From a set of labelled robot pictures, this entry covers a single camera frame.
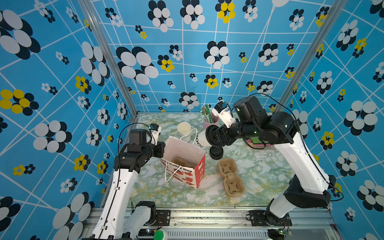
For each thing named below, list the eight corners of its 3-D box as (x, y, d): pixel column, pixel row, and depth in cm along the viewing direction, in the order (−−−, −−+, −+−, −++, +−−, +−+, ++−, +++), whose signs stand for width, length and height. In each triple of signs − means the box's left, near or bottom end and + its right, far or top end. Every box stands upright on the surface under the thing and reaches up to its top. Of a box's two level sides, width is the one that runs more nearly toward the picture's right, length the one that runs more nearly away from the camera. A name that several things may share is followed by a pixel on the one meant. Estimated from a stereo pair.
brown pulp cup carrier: (225, 199, 81) (227, 196, 76) (215, 165, 94) (216, 160, 89) (244, 195, 82) (247, 192, 77) (232, 161, 95) (234, 156, 90)
